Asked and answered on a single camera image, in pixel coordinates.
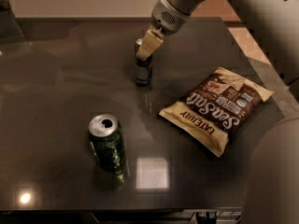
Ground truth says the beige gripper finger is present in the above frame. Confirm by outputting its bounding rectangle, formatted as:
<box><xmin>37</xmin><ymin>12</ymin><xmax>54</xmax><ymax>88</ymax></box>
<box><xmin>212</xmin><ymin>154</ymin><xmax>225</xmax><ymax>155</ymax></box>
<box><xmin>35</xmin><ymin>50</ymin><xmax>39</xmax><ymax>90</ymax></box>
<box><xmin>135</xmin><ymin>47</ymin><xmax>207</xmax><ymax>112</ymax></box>
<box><xmin>136</xmin><ymin>25</ymin><xmax>164</xmax><ymax>61</ymax></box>

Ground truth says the redbull can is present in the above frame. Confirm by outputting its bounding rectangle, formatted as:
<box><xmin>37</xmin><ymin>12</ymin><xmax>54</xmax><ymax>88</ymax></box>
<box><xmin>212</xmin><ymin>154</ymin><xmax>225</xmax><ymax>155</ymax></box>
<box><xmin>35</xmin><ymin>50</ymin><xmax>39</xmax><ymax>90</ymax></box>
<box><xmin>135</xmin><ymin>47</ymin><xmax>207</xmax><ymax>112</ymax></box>
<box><xmin>134</xmin><ymin>35</ymin><xmax>154</xmax><ymax>86</ymax></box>

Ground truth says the green soda can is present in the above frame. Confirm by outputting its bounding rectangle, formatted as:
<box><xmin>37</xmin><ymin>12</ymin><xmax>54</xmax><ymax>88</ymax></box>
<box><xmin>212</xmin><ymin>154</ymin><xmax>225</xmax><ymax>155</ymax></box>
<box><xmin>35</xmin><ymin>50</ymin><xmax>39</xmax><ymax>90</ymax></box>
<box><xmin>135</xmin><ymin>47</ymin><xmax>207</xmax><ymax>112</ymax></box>
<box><xmin>88</xmin><ymin>114</ymin><xmax>125</xmax><ymax>170</ymax></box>

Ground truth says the brown sea salt chip bag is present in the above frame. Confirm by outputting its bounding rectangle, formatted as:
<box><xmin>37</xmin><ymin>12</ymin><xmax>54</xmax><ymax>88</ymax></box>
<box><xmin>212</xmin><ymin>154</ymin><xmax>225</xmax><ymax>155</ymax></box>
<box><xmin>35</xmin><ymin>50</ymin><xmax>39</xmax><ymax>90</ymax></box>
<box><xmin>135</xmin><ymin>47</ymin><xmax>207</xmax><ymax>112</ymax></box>
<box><xmin>159</xmin><ymin>67</ymin><xmax>273</xmax><ymax>157</ymax></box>

